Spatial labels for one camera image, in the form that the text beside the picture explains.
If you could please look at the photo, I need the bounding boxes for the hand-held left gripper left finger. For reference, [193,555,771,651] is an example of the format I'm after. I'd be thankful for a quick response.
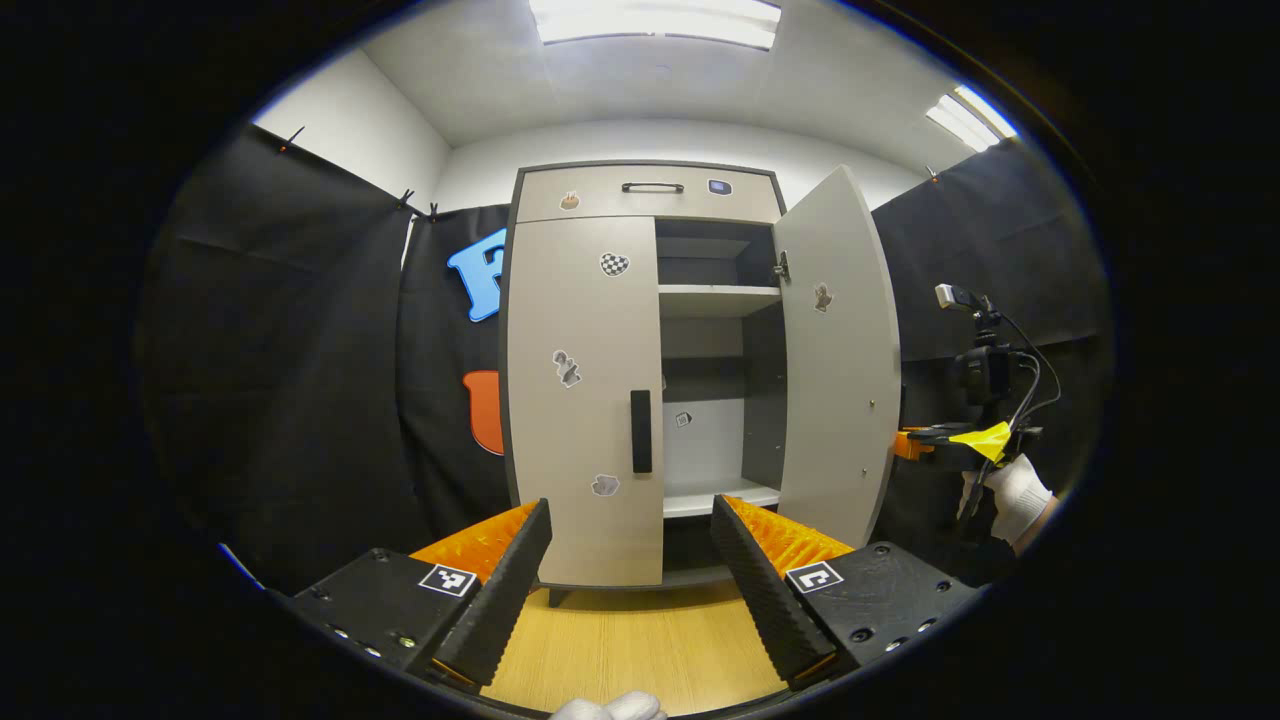
[268,498,553,691]

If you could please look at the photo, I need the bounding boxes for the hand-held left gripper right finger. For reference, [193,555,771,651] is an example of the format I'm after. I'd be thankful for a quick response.
[710,493,986,691]

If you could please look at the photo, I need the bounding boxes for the grey shoe cabinet door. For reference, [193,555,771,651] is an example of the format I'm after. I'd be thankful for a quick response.
[503,215,666,589]
[772,165,904,549]

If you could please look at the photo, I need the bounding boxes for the grey double-door shoe cabinet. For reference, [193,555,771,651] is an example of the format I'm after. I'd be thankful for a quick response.
[498,160,791,608]

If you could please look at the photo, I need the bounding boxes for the small ceiling light panel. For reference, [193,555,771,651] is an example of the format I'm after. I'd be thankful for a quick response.
[925,84,1019,153]

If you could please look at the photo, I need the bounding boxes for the black backdrop cloth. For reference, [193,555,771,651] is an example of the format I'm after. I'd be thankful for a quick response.
[135,125,1116,596]

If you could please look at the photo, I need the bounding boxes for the large ceiling light panel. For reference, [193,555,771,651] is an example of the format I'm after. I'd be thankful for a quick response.
[528,0,783,51]

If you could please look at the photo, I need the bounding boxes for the grey cabinet drawer black handle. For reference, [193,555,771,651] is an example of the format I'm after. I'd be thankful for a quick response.
[515,165,784,226]

